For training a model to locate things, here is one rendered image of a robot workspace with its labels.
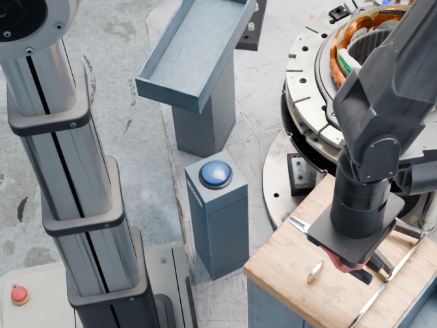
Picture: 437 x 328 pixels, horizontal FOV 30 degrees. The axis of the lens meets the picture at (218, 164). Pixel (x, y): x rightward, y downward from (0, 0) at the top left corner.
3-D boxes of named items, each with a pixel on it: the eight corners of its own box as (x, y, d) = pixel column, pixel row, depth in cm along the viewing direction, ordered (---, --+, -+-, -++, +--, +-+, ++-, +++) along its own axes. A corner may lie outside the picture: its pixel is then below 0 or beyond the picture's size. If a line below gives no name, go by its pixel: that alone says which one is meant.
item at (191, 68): (205, 81, 163) (197, -28, 139) (256, 95, 160) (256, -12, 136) (153, 178, 150) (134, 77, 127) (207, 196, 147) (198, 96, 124)
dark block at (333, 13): (348, 19, 130) (350, 10, 128) (336, 26, 129) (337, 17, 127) (340, 12, 131) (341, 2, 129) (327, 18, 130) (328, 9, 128)
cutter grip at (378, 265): (381, 269, 97) (383, 263, 96) (377, 274, 97) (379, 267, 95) (353, 250, 98) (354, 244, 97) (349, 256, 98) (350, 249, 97)
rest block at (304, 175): (315, 161, 146) (317, 144, 142) (319, 187, 143) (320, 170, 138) (291, 163, 146) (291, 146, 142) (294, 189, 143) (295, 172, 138)
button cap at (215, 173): (221, 159, 121) (221, 155, 120) (234, 179, 119) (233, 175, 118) (197, 170, 120) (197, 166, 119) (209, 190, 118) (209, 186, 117)
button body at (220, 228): (231, 232, 143) (225, 148, 122) (250, 263, 139) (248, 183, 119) (194, 248, 141) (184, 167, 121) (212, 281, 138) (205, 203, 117)
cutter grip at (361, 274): (372, 281, 96) (373, 275, 95) (368, 286, 96) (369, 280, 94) (343, 262, 98) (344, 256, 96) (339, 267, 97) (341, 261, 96)
